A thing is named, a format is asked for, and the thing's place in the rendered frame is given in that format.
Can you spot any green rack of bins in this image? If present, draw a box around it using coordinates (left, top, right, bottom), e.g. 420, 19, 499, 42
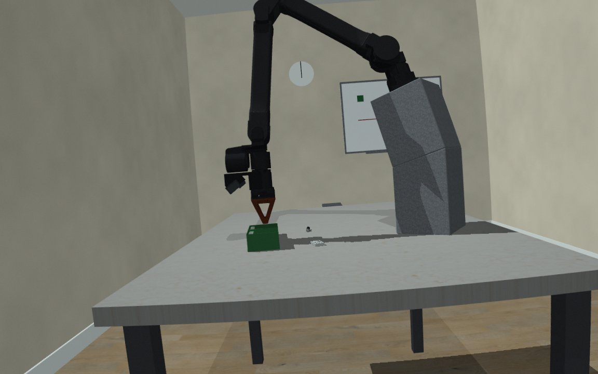
247, 223, 280, 252

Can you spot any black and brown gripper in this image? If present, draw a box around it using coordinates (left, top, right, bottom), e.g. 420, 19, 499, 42
251, 169, 276, 224

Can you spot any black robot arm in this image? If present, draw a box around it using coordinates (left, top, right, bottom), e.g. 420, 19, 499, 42
224, 0, 418, 194

